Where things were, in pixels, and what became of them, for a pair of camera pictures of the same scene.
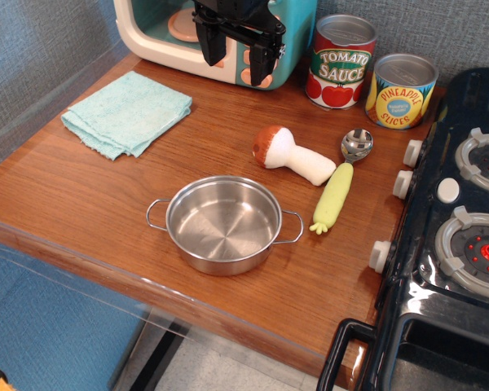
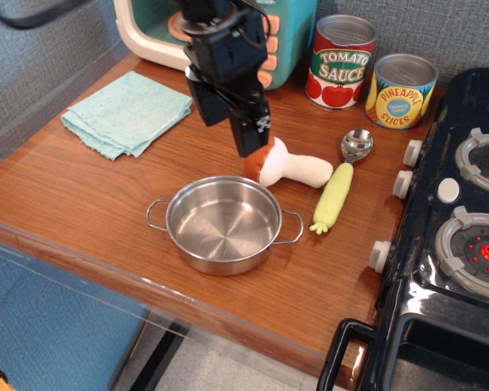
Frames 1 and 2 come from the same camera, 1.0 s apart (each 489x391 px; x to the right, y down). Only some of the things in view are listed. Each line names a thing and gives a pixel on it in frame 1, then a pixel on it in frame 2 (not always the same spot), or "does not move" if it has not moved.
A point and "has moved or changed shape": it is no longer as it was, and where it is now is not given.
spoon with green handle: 356,144 does not move
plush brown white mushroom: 274,147 has moved or changed shape
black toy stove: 439,322 does not move
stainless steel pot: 224,225 does not move
